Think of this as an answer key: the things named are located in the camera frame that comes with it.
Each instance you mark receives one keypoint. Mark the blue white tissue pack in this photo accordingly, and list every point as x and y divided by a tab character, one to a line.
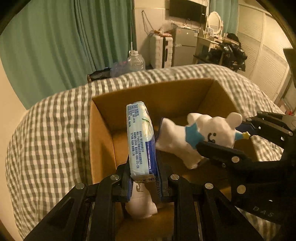
141	143

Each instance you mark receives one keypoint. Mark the white bear plush toy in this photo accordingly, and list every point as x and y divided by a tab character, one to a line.
182	140

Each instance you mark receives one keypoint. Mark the green curtain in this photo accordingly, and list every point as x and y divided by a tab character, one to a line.
228	11
51	46

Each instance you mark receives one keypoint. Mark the green curtain right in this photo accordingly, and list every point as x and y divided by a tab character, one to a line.
228	11

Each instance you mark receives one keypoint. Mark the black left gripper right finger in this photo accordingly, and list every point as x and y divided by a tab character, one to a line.
200	213

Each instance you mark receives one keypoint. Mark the white suitcase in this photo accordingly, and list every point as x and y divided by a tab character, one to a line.
161	51

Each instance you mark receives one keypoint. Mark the black wall television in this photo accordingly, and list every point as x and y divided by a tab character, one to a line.
188	10

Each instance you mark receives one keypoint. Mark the black bag pile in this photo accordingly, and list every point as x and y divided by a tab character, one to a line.
229	54

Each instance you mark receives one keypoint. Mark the grey mini fridge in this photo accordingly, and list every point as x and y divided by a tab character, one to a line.
184	48

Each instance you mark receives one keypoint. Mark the white wardrobe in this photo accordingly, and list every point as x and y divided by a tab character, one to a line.
263	40

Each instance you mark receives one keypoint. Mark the brown cardboard box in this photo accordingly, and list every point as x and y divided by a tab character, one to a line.
174	100

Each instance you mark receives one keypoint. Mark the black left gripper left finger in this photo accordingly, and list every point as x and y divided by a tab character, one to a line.
87	212

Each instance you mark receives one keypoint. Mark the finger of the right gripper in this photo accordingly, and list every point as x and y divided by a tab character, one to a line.
270	126
233	159

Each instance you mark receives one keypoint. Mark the green curtain left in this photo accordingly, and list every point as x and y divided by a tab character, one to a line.
51	46

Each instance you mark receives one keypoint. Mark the clear water jug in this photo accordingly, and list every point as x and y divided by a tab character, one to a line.
135	61

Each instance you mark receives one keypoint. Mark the wooden vanity desk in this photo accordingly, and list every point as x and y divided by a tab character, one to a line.
203	47

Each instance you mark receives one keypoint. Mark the white oval vanity mirror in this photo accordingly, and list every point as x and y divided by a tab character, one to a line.
215	23

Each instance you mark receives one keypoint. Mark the black bag by curtain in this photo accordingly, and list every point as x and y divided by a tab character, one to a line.
99	75

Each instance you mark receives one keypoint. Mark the grey checked bed cover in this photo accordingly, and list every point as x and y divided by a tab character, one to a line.
49	150

